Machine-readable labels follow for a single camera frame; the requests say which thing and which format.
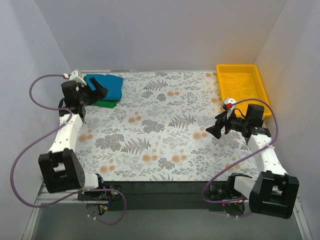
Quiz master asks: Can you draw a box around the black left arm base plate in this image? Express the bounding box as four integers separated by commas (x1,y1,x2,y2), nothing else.
77,184,122,201

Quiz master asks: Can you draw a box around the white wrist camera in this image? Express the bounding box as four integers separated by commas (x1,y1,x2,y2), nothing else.
68,69,87,86
222,97,237,120

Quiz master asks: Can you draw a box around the floral patterned table mat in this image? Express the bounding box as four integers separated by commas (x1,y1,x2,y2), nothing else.
75,71,259,181

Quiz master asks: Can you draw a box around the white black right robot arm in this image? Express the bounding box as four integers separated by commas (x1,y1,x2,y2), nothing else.
206,101,300,219

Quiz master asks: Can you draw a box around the yellow plastic bin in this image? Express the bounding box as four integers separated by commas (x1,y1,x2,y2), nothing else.
216,64,269,103

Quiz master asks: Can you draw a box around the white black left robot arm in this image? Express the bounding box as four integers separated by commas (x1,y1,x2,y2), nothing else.
38,77,108,200

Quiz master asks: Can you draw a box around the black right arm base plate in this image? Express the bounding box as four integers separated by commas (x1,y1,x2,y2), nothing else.
205,181,245,201

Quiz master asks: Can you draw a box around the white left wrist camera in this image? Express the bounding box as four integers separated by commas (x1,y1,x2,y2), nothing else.
68,69,87,86

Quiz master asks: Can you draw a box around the aluminium frame rail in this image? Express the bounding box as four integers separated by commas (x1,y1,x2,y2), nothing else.
25,181,312,240

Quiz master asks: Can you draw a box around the green folded t shirt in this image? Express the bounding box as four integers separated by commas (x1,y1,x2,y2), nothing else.
82,76,118,109

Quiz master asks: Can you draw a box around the blue t shirt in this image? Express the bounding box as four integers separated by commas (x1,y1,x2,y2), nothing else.
85,74,124,101

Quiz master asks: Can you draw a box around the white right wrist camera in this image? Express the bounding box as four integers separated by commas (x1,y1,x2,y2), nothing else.
222,97,237,120

